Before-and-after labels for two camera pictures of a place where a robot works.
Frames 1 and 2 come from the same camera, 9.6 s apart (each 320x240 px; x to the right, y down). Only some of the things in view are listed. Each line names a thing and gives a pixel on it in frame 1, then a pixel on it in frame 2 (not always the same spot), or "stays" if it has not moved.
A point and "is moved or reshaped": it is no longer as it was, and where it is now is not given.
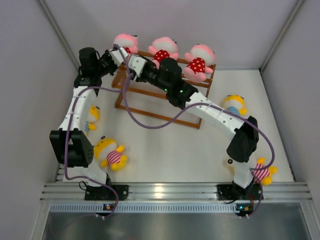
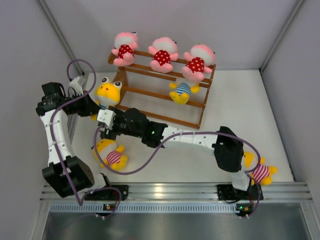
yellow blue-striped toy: (235, 104) is moved or reshaped
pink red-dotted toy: (130, 42) stays
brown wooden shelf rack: (131, 94) stays
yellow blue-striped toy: (94, 113) to (107, 94)
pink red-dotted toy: (199, 58) stays
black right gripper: (140, 79) to (111, 135)
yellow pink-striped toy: (106, 152) stays
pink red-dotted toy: (163, 47) stays
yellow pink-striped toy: (264, 175) stays
